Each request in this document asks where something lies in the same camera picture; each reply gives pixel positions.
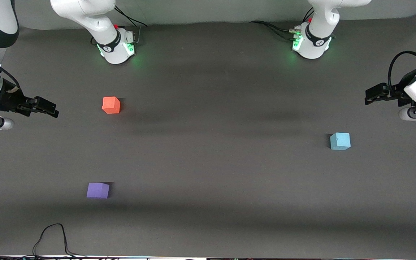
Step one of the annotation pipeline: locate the light blue foam block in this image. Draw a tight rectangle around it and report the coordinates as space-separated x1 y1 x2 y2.
330 132 351 151

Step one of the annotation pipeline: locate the orange foam block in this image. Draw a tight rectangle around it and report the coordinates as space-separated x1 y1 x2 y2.
102 96 121 114

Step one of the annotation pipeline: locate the purple foam block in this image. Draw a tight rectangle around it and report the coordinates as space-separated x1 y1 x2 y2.
86 182 110 199

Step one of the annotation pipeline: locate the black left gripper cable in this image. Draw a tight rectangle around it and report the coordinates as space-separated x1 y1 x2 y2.
388 51 416 96

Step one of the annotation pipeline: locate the black looped table cable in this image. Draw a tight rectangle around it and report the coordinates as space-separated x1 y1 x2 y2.
0 223 86 260

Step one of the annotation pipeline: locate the black right base cable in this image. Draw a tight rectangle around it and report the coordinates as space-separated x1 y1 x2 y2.
114 5 148 28

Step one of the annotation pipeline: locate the black base cable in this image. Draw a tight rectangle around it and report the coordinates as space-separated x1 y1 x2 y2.
114 5 148 28
250 20 299 40

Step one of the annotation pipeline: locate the black left base cable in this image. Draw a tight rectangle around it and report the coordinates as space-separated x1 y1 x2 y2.
250 20 299 40

